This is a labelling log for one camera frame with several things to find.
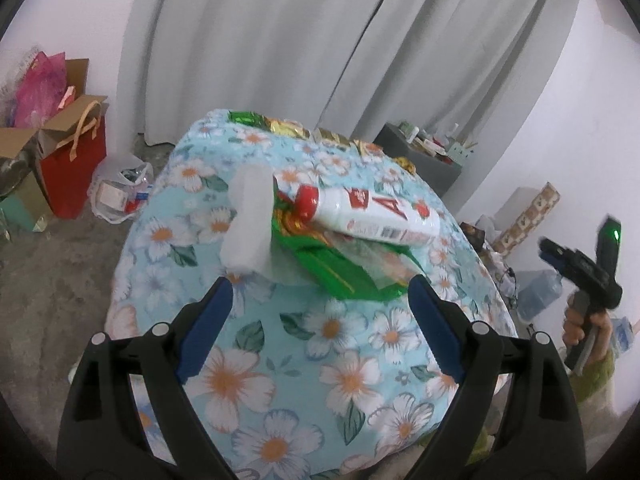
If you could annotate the white tissue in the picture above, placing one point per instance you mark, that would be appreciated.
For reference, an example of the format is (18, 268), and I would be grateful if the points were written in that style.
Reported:
(247, 220)

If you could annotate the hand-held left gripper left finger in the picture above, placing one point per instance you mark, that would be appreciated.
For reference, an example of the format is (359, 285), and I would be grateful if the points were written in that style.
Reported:
(207, 330)

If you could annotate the blue dispenser water bottle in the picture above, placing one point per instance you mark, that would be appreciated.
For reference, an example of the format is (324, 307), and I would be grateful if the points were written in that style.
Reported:
(624, 335)

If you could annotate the teal box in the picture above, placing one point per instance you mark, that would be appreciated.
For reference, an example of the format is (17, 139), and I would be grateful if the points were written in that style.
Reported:
(22, 205)

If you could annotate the gold foil packet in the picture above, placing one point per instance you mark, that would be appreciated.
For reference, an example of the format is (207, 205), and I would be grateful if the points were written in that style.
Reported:
(298, 131)

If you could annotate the person's right hand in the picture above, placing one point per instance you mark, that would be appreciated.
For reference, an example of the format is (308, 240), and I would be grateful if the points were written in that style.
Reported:
(602, 327)

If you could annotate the green foil packet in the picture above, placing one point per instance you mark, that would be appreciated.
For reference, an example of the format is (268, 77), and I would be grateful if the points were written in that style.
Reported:
(245, 117)

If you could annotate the white bag with items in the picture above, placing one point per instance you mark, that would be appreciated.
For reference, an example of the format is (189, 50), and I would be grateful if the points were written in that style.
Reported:
(117, 165)

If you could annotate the upright white plastic bag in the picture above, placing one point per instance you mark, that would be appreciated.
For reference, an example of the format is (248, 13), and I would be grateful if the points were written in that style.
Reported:
(492, 227)

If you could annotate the green yellow snack wrapper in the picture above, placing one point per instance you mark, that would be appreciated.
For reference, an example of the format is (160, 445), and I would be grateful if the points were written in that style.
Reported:
(340, 272)

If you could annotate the crumpled white plastic bag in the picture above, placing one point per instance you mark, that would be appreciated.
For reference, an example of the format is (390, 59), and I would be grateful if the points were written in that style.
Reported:
(500, 260)

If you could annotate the open cardboard box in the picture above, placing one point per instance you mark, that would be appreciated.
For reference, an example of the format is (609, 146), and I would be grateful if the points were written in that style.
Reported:
(55, 120)

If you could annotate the blue water jug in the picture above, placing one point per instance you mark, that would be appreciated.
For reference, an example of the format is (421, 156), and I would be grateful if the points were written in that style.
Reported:
(537, 292)

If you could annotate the grey cabinet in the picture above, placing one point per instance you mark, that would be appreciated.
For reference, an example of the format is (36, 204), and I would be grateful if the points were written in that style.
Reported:
(420, 170)

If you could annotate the dark brown box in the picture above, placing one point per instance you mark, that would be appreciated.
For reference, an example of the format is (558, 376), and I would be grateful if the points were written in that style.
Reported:
(475, 235)

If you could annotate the patterned long box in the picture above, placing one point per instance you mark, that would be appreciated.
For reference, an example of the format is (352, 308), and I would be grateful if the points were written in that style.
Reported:
(530, 215)

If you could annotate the person's right forearm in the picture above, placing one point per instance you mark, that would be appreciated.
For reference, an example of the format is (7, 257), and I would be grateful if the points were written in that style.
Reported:
(597, 380)

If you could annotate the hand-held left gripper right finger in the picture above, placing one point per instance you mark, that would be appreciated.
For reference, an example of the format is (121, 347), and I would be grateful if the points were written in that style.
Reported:
(435, 330)

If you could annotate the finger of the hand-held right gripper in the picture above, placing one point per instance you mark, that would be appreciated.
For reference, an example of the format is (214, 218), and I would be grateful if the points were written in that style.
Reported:
(555, 246)
(560, 265)

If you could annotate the white curtain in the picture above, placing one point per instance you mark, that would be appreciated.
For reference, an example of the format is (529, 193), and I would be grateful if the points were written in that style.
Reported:
(275, 35)

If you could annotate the clear plastic wrapper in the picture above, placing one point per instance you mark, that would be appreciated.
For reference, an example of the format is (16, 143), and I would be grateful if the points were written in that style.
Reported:
(380, 260)

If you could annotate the pink gift bag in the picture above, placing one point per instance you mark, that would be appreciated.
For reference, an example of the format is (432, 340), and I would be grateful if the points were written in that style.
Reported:
(40, 90)

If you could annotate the red gift bag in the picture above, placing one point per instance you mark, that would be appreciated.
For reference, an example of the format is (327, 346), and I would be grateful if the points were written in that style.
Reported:
(75, 175)

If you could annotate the large yellow snack packet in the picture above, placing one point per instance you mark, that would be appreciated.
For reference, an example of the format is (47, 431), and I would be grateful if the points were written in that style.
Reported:
(275, 125)

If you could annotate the white bottle red cap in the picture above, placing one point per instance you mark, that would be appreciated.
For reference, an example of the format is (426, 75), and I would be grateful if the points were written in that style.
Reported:
(370, 215)

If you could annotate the floral blue blanket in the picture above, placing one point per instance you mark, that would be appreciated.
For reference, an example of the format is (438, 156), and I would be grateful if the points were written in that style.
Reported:
(300, 360)

